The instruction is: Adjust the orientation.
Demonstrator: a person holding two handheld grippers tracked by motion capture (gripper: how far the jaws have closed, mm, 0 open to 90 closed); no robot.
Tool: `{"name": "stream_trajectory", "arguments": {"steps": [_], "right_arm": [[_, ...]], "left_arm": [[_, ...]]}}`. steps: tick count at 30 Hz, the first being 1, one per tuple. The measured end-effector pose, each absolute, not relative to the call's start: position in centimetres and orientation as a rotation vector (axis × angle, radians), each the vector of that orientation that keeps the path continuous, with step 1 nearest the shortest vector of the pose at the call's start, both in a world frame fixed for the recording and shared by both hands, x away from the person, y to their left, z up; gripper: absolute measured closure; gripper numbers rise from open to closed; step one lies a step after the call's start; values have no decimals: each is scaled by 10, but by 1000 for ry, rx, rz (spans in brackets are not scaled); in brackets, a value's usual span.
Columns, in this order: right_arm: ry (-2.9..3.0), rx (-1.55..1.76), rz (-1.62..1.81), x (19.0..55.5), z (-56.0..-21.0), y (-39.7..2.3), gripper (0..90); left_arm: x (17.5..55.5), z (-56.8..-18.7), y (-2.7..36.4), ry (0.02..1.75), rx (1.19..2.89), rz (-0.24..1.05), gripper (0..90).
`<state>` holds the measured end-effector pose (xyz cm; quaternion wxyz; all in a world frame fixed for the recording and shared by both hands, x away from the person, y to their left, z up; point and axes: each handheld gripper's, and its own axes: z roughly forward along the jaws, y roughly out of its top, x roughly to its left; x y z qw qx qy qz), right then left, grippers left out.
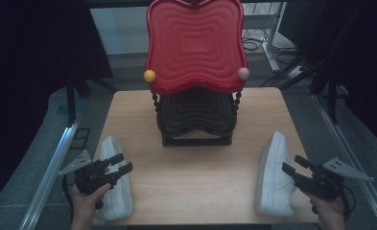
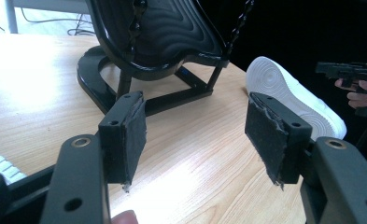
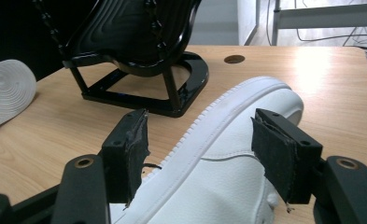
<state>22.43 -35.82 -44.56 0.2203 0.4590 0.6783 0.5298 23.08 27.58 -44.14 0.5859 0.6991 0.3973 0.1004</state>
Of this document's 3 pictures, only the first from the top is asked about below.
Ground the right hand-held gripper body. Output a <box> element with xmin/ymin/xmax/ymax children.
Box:
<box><xmin>293</xmin><ymin>156</ymin><xmax>375</xmax><ymax>201</ymax></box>

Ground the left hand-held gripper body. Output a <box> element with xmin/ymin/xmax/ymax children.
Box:
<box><xmin>59</xmin><ymin>149</ymin><xmax>121</xmax><ymax>196</ymax></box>

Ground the white sneaker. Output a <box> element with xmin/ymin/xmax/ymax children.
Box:
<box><xmin>94</xmin><ymin>136</ymin><xmax>134</xmax><ymax>221</ymax></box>
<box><xmin>254</xmin><ymin>129</ymin><xmax>298</xmax><ymax>219</ymax></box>

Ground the red and black shoe rack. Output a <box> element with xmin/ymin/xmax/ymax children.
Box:
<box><xmin>143</xmin><ymin>0</ymin><xmax>251</xmax><ymax>149</ymax></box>

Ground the person's right hand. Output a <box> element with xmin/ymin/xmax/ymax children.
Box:
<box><xmin>298</xmin><ymin>187</ymin><xmax>347</xmax><ymax>230</ymax></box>

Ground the person's left hand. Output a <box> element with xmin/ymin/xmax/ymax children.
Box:
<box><xmin>67</xmin><ymin>182</ymin><xmax>112</xmax><ymax>230</ymax></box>

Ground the black stand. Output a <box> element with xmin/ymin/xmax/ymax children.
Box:
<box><xmin>64</xmin><ymin>75</ymin><xmax>119</xmax><ymax>127</ymax></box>
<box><xmin>310</xmin><ymin>58</ymin><xmax>342</xmax><ymax>126</ymax></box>

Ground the white power strip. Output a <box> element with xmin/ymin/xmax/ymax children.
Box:
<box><xmin>284</xmin><ymin>64</ymin><xmax>306</xmax><ymax>80</ymax></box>

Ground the dark curtain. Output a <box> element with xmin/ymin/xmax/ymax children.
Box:
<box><xmin>0</xmin><ymin>0</ymin><xmax>114</xmax><ymax>213</ymax></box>
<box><xmin>277</xmin><ymin>0</ymin><xmax>377</xmax><ymax>151</ymax></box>

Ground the white-framed desk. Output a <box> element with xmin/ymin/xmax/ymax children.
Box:
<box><xmin>241</xmin><ymin>1</ymin><xmax>288</xmax><ymax>73</ymax></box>

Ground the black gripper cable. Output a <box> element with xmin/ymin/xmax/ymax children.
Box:
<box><xmin>339</xmin><ymin>185</ymin><xmax>357</xmax><ymax>222</ymax></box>
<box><xmin>61</xmin><ymin>174</ymin><xmax>75</xmax><ymax>221</ymax></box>

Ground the aluminium rail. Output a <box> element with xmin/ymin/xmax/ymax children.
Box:
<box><xmin>17</xmin><ymin>123</ymin><xmax>81</xmax><ymax>230</ymax></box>
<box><xmin>313</xmin><ymin>95</ymin><xmax>377</xmax><ymax>230</ymax></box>

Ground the tangle of floor cables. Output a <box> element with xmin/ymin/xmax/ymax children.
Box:
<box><xmin>242</xmin><ymin>28</ymin><xmax>299</xmax><ymax>65</ymax></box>

